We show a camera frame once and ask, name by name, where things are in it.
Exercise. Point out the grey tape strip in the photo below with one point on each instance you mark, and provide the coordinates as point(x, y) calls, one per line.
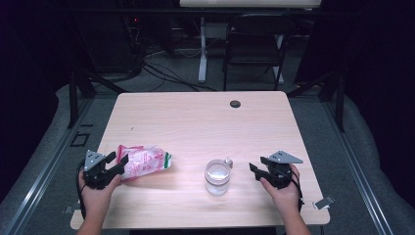
point(323, 202)
point(72, 209)

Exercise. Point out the dark equipment with red light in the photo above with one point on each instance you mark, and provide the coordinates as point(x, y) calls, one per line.
point(107, 42)

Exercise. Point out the person's right hand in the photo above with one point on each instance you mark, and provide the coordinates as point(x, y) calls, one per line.
point(285, 197)

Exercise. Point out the clear jar with hinged lid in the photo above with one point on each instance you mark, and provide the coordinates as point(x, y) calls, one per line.
point(217, 182)

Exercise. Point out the black metal frame stand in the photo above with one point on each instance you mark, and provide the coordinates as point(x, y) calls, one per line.
point(73, 98)
point(340, 104)

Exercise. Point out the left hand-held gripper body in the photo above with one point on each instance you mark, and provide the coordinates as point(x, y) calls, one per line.
point(94, 169)

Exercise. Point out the pink and white plastic bag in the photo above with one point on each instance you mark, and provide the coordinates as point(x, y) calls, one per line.
point(143, 163)

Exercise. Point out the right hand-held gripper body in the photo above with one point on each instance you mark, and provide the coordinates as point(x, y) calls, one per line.
point(279, 171)

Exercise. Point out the aluminium floor rail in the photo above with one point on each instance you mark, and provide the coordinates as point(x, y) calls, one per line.
point(42, 182)
point(359, 176)

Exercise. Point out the white desk leg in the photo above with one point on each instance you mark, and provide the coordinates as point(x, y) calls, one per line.
point(202, 58)

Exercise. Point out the person's left hand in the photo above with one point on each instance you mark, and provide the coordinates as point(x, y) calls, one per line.
point(96, 197)

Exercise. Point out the black folding chair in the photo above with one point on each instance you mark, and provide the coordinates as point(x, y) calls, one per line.
point(254, 39)

